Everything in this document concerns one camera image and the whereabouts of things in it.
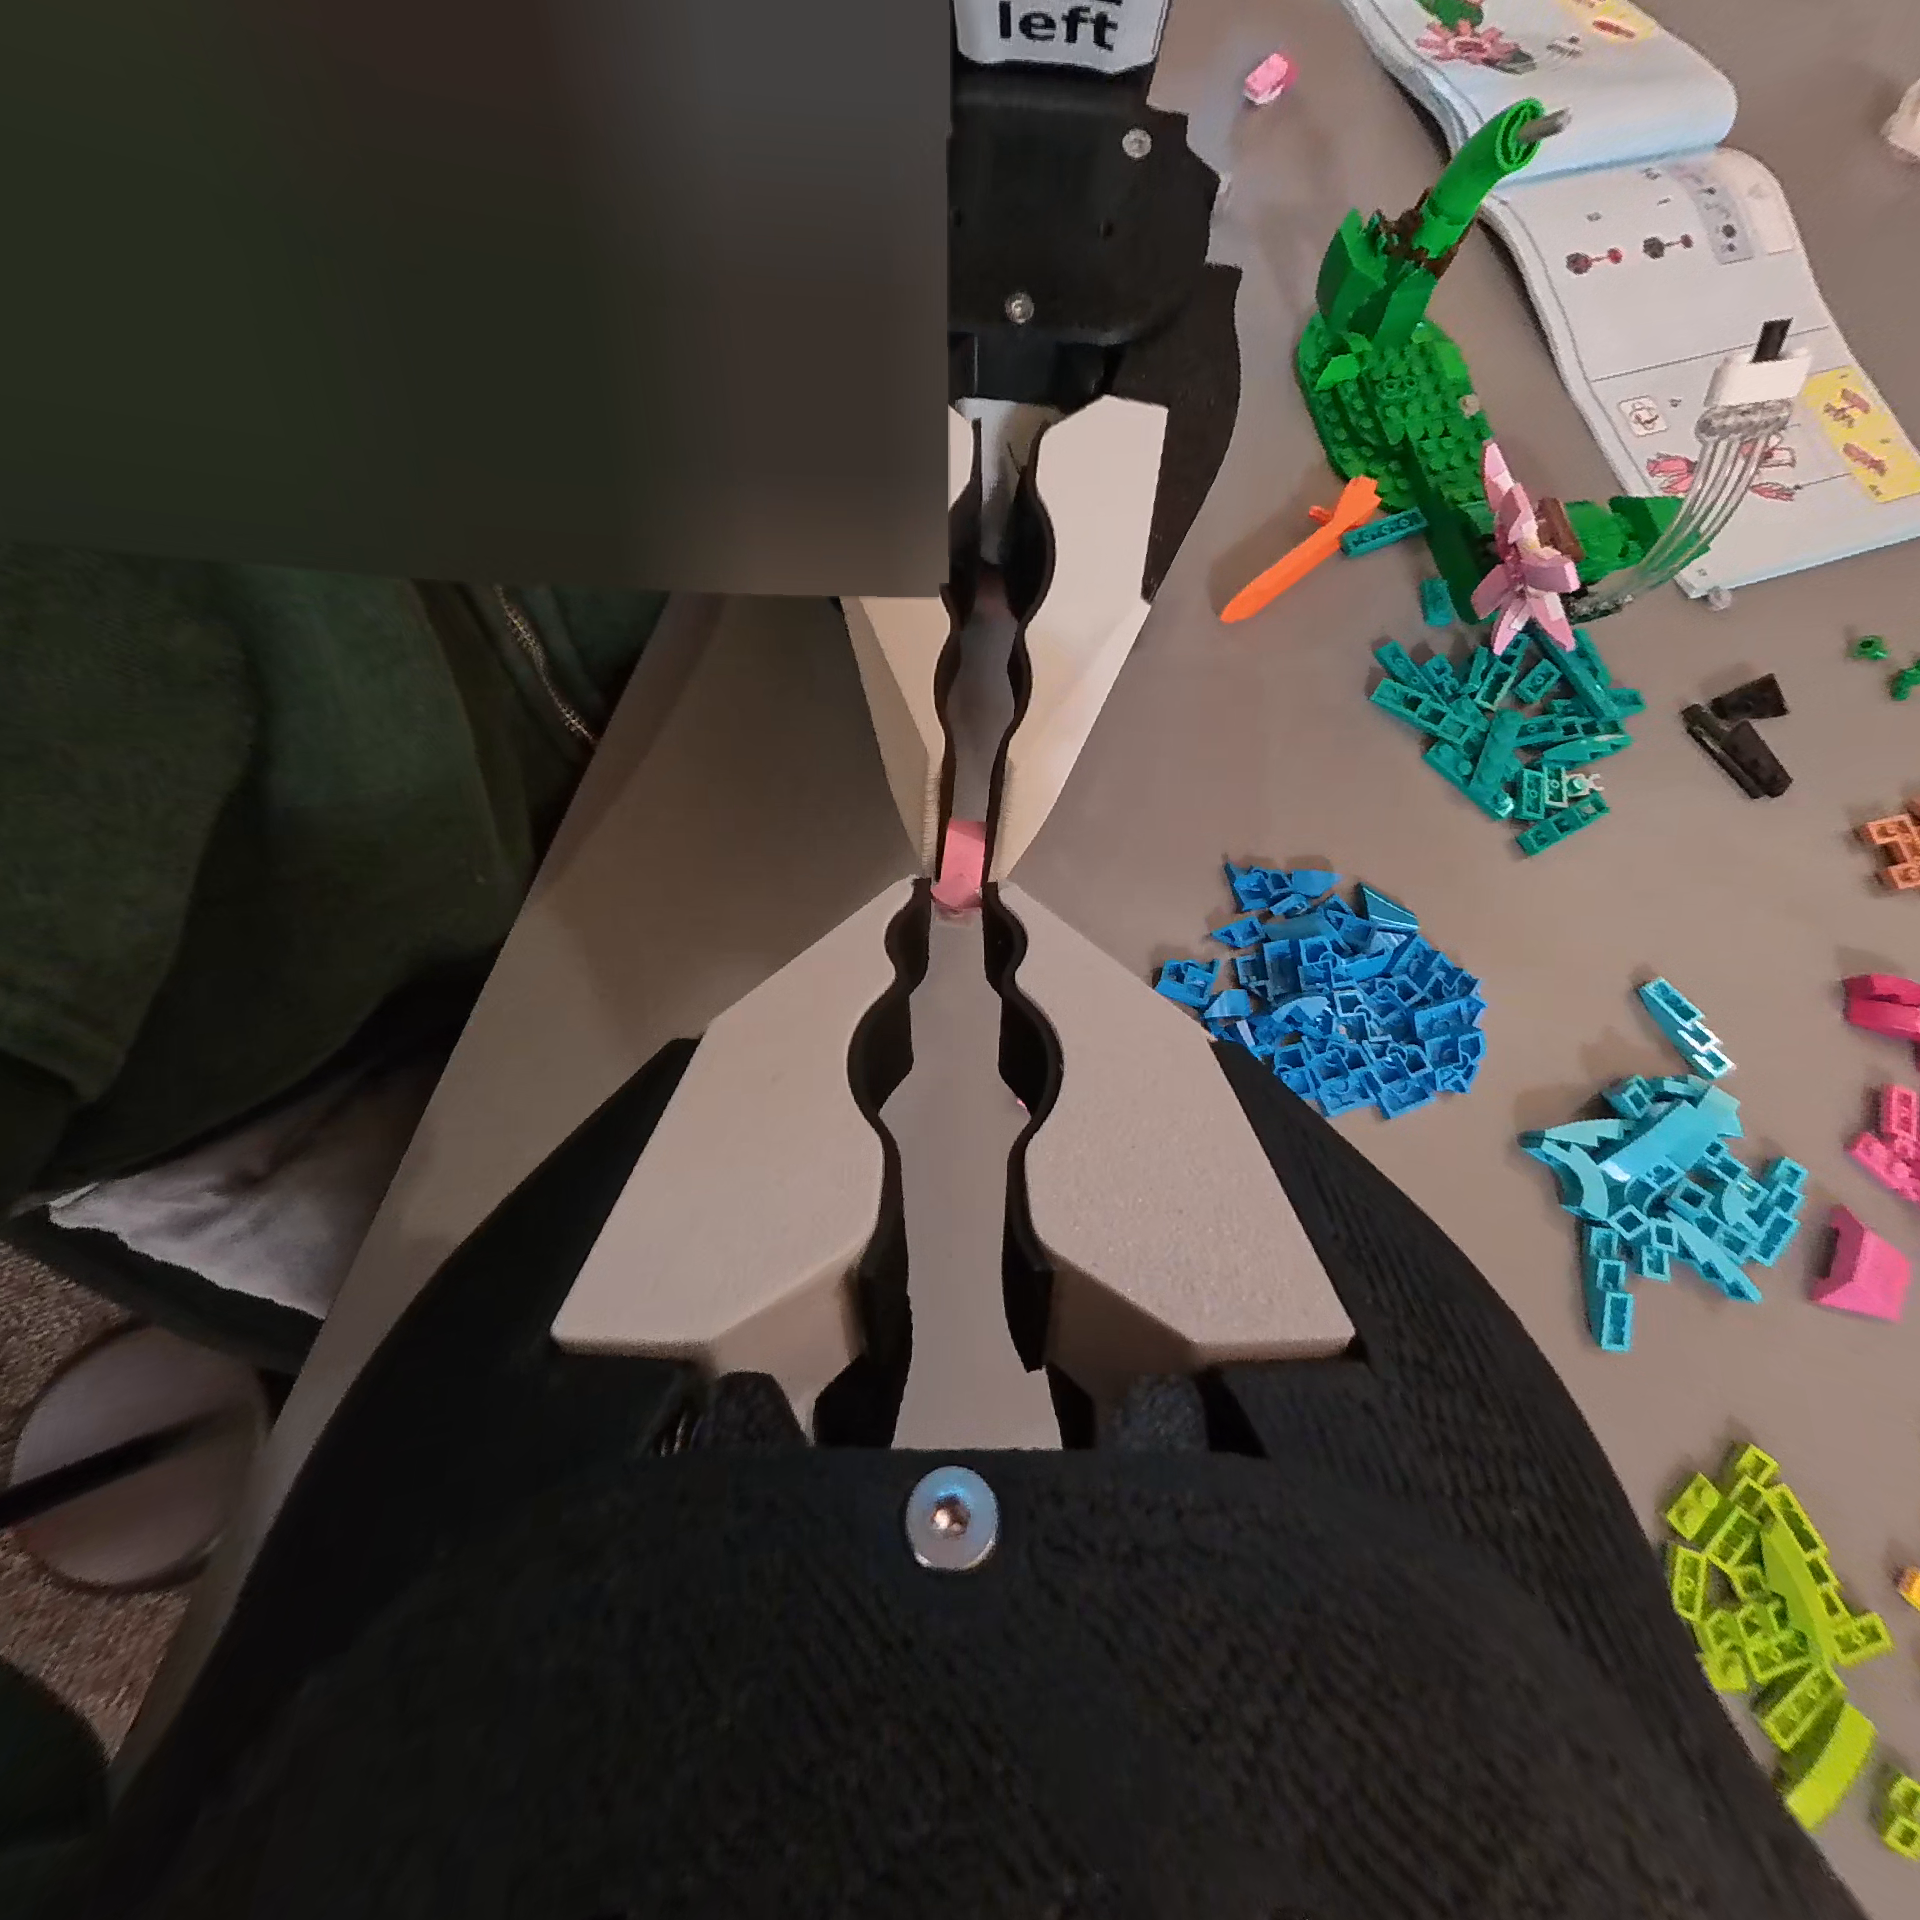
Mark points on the small light pink lego brick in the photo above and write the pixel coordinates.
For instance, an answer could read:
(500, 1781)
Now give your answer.
(1269, 76)

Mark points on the pile of teal lego bricks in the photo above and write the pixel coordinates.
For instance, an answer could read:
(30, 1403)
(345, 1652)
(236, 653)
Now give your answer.
(1513, 732)

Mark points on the green lego plant model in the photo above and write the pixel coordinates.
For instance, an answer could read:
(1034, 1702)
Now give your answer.
(1389, 395)

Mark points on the person's white shirt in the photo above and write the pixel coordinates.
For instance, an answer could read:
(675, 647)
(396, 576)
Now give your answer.
(199, 1197)

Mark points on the orange pointed lego piece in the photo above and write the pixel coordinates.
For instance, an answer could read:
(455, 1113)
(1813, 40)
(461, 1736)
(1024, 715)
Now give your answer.
(1301, 551)

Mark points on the pile of light blue bricks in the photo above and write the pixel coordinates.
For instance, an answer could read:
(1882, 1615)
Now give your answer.
(1666, 1184)

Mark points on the single light blue lego brick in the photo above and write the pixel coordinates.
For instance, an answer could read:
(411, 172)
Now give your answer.
(1688, 1018)

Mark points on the pink lego flower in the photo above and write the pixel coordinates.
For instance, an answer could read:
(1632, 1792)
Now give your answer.
(1519, 576)

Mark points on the small pile black lego pieces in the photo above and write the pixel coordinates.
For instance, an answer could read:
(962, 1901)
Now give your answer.
(1748, 739)

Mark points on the magenta sloped lego piece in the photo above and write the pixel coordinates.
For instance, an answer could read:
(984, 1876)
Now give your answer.
(1861, 1281)

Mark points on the person's green jacket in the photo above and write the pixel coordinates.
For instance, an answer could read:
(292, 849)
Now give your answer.
(229, 828)

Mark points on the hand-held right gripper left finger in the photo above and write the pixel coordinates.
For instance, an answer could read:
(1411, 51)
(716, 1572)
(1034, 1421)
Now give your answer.
(747, 1184)

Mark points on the pile of blue lego bricks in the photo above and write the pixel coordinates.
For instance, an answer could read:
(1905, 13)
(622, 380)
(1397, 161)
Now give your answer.
(1351, 1007)

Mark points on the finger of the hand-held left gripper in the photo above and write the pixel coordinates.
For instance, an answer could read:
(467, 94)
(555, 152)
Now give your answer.
(897, 705)
(1101, 571)

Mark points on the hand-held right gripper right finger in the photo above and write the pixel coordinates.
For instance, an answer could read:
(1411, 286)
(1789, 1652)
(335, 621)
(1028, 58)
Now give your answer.
(1184, 1197)

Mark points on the pile of orange lego bricks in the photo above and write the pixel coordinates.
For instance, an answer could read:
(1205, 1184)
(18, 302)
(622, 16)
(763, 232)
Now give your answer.
(1903, 861)

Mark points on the lego instruction booklet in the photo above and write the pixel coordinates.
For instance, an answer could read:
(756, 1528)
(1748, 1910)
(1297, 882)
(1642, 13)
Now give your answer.
(1655, 85)

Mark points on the pile of lime lego bricks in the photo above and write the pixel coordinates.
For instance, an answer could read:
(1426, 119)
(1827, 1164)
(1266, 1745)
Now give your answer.
(1774, 1618)

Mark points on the pink lego piece grey stud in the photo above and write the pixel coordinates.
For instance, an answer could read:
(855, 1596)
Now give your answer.
(962, 862)

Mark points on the pile of pink lego bricks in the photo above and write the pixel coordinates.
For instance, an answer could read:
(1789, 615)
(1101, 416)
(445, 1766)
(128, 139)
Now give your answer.
(1889, 1141)

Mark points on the translucent lego wing piece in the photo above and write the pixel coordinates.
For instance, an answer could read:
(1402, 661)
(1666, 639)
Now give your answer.
(1748, 402)

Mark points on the small white object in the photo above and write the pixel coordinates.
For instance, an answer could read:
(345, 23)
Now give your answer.
(1905, 119)

